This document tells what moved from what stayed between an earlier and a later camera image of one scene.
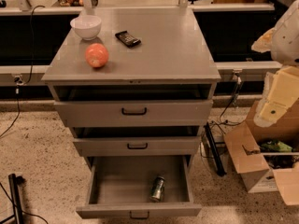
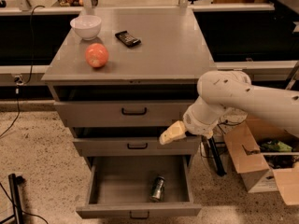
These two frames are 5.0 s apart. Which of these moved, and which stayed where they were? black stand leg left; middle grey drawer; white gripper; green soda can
Moved: white gripper
Stayed: middle grey drawer; green soda can; black stand leg left
